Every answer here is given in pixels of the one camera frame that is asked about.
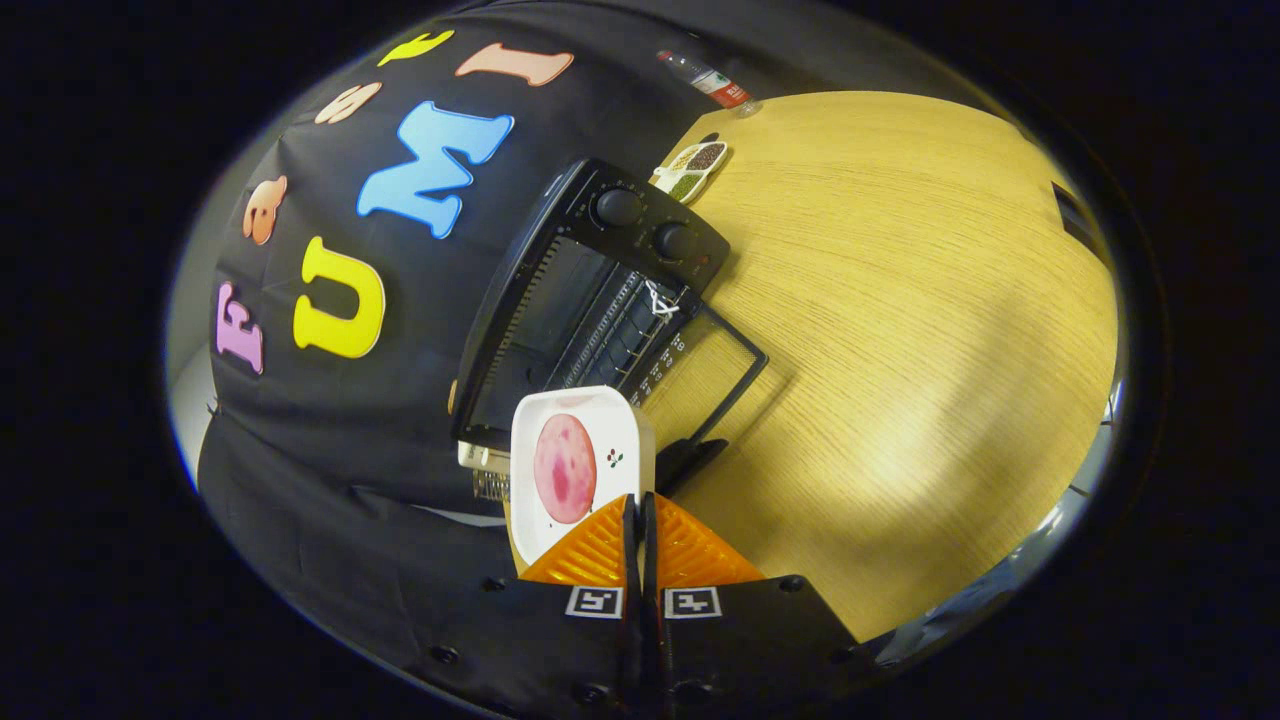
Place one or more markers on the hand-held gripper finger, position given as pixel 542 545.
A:
pixel 649 560
pixel 630 560

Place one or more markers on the pink ham slice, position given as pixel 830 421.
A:
pixel 565 470

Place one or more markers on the white square plate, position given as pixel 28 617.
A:
pixel 610 420

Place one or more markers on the black toaster oven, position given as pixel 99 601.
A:
pixel 560 300

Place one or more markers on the white dish of beans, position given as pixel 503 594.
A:
pixel 690 170

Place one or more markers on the red label water bottle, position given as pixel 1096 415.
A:
pixel 715 85

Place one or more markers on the small black object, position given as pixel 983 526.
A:
pixel 1075 215

